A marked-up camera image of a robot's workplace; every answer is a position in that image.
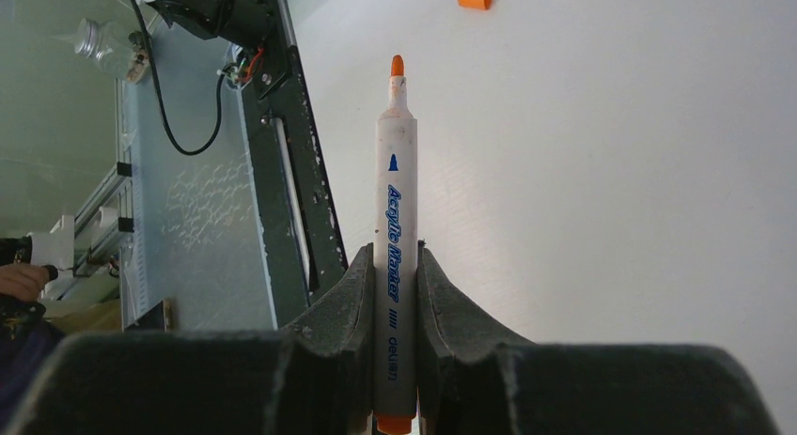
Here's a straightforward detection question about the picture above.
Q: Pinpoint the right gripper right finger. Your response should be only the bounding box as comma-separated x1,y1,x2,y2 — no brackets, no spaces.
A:
416,248,777,434

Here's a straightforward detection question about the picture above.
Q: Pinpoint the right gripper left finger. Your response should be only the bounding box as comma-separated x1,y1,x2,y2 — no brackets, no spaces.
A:
7,245,374,434

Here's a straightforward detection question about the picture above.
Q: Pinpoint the white pen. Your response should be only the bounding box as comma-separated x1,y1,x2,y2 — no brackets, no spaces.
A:
373,55,418,434

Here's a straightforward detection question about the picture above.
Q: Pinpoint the orange pen cap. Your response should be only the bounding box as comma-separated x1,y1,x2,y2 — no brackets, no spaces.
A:
457,0,492,11

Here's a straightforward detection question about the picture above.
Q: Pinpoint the operator hand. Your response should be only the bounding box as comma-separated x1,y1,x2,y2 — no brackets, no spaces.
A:
0,263,50,302

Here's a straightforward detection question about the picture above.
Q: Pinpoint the right controller board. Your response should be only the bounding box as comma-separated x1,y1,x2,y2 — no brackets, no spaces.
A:
216,44,266,89

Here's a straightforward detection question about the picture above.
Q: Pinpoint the clear glass bottle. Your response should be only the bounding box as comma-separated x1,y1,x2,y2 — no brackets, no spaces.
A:
55,18,149,84

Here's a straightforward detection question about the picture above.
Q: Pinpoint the white teleoperation handle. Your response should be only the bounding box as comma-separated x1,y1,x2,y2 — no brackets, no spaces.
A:
24,215,75,280

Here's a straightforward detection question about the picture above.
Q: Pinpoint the right camera cable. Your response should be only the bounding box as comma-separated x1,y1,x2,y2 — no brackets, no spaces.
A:
117,0,228,157

